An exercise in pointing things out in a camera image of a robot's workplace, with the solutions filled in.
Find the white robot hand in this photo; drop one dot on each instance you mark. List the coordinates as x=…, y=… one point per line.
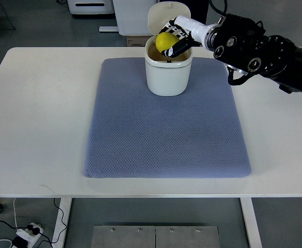
x=198, y=31

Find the yellow lemon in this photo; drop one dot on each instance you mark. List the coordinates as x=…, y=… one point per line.
x=165, y=40

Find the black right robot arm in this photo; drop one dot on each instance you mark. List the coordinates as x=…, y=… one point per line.
x=241, y=44

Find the white trash bin with lid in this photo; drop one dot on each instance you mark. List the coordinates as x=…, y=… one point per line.
x=166, y=76

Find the cardboard box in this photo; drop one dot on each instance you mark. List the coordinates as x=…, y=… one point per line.
x=136, y=41

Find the white cabinet base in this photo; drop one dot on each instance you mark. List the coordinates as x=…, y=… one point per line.
x=131, y=18

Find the white machine with slot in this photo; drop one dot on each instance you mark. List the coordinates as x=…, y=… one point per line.
x=90, y=7

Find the blue quilted mat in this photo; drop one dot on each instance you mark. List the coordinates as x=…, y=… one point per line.
x=137, y=134

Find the white table right leg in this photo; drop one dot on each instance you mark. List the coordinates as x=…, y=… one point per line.
x=250, y=222

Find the white table leg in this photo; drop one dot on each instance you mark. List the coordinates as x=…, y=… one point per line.
x=250, y=222
x=63, y=206

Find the white table left leg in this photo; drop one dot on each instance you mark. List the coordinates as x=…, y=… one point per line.
x=63, y=206

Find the grey metal floor plate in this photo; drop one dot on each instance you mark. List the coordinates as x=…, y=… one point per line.
x=155, y=236

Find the white power strip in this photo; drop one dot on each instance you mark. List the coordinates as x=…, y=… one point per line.
x=31, y=233

